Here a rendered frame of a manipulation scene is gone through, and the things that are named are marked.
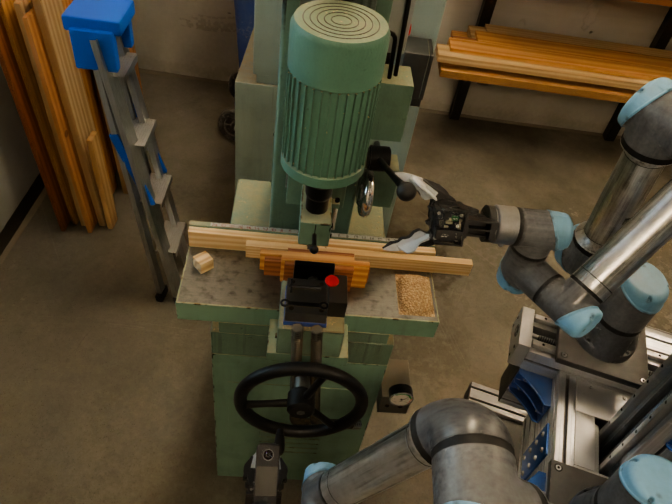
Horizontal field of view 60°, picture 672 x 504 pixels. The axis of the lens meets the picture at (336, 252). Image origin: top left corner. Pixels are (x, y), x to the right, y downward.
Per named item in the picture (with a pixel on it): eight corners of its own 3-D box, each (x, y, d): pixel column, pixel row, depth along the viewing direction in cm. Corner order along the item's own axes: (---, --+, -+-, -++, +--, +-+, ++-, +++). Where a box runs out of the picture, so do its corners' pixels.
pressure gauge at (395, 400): (385, 409, 151) (391, 392, 145) (384, 396, 153) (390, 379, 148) (409, 410, 151) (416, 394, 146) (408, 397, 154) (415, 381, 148)
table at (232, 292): (167, 354, 128) (165, 337, 123) (191, 253, 149) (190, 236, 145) (439, 372, 133) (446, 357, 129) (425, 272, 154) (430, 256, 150)
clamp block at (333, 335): (273, 353, 128) (275, 328, 121) (277, 304, 137) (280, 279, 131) (341, 358, 129) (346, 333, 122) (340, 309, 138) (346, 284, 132)
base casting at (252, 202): (209, 353, 144) (208, 331, 138) (236, 200, 184) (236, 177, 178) (389, 366, 148) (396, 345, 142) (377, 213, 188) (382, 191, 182)
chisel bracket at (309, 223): (297, 249, 134) (300, 222, 128) (299, 208, 144) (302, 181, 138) (329, 252, 135) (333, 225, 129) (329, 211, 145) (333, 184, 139)
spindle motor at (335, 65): (277, 186, 116) (287, 37, 94) (283, 135, 129) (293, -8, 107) (365, 195, 118) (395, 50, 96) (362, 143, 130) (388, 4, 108)
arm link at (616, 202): (587, 305, 143) (698, 121, 102) (542, 264, 151) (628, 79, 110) (620, 284, 148) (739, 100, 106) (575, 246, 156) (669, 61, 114)
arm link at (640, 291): (626, 341, 136) (656, 304, 127) (581, 301, 143) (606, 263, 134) (656, 322, 142) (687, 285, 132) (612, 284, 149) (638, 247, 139)
